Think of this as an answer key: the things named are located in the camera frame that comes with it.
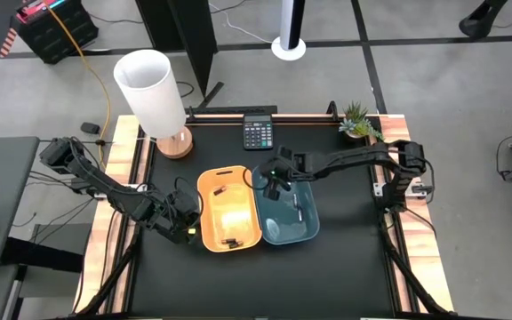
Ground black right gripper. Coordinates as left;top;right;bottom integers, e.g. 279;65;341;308
258;146;305;202

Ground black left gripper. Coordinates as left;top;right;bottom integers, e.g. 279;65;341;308
160;189;202;245

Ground blue plastic bin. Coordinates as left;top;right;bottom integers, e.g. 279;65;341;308
251;164;321;247

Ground yellow plastic bin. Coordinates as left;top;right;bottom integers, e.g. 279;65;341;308
196;164;264;254

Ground black desk calculator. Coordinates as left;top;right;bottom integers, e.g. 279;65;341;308
242;113;275;151

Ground small potted green plant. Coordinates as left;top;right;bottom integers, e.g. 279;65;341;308
337;100;386;144

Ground small black floor puck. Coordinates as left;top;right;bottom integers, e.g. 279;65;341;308
80;121;102;136

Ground white shade wooden base lamp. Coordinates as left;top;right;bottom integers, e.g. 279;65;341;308
112;48;195;161

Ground white black pole round base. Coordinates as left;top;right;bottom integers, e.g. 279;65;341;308
270;0;308;62

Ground black standing divider panel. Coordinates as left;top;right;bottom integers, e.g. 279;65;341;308
134;0;219;97

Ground dark grey side desk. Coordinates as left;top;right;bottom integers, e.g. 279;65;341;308
0;135;41;273

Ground black equipment crate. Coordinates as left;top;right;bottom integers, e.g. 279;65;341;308
14;0;100;66

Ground black stand foot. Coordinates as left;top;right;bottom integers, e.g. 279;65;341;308
458;0;509;40

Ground black table edge rail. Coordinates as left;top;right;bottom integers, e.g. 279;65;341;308
184;104;280;119

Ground white floor cable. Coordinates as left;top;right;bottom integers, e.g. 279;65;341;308
208;1;276;45

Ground yellow floor cable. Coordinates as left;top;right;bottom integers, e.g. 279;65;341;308
44;1;114;169

